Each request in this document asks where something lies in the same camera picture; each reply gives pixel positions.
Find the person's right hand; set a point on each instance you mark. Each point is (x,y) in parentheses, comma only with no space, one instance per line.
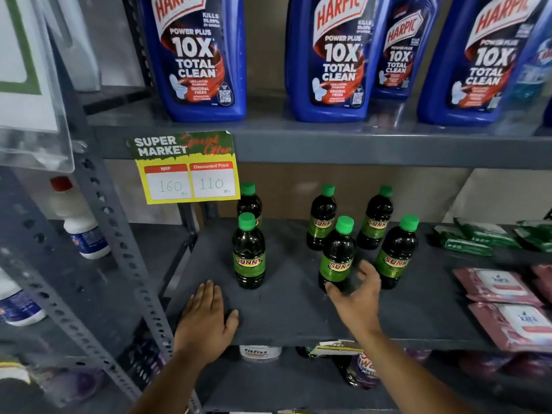
(360,310)

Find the person's left hand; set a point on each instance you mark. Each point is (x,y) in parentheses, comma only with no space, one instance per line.
(202,327)

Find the person's left thumb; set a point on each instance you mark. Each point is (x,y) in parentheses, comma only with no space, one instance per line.
(232,323)

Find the person's left middle finger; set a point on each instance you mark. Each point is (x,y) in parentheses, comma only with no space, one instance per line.
(208,295)

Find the person's right thumb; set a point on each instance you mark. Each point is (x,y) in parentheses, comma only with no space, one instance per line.
(335,294)

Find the person's left little finger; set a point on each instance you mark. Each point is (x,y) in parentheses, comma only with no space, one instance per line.
(187,308)

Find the person's right forearm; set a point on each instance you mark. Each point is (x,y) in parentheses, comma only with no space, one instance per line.
(405,379)

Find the person's left forearm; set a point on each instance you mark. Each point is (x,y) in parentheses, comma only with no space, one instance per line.
(166,388)

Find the white round tub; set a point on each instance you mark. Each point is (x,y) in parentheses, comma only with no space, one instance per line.
(260,353)

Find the group of dark green-capped bottles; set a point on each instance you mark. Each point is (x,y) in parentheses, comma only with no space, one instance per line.
(249,254)

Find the dark printed pouch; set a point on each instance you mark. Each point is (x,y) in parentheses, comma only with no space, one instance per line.
(353,366)

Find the grey metal shelving rack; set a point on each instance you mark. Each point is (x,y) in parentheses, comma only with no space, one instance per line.
(108,219)
(302,144)

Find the yellow and green price sign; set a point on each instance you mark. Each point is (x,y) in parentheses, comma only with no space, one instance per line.
(185,172)

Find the white bottle with red cap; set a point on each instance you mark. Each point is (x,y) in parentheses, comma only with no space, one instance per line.
(82,224)

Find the green wrapped packet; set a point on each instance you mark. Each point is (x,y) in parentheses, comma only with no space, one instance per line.
(487,234)
(537,234)
(461,243)

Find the purple plastic pouch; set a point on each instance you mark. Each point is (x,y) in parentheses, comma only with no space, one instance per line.
(73,383)

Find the pink wet wipes pack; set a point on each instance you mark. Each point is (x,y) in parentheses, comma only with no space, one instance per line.
(513,325)
(544,282)
(496,286)

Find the white bottle with blue label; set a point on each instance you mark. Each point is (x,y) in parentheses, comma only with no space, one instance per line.
(17,303)

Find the purple packets on shelf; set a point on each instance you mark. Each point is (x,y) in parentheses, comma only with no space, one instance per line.
(509,364)

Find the blue toilet cleaner bottle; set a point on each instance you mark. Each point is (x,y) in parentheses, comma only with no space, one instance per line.
(401,55)
(478,68)
(198,60)
(332,64)

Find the clear plastic sign holder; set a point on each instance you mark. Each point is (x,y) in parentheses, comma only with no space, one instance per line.
(30,103)

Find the light blue cleaner bottle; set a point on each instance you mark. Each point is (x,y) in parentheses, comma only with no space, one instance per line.
(534,75)

